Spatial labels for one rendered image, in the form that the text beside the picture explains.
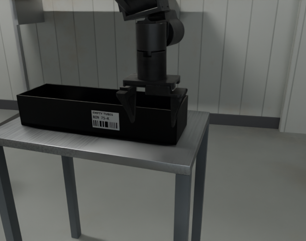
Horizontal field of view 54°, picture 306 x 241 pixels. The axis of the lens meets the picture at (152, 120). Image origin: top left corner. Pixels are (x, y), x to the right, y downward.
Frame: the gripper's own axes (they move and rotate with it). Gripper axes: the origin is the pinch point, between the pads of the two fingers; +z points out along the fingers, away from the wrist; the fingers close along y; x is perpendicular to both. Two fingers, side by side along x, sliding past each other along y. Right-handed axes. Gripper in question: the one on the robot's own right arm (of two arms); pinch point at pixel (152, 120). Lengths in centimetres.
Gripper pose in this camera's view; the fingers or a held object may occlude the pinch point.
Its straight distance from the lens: 62.1
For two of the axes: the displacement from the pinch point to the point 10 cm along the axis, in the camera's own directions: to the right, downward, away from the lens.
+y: -9.6, -0.9, 2.8
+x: -2.9, 3.6, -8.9
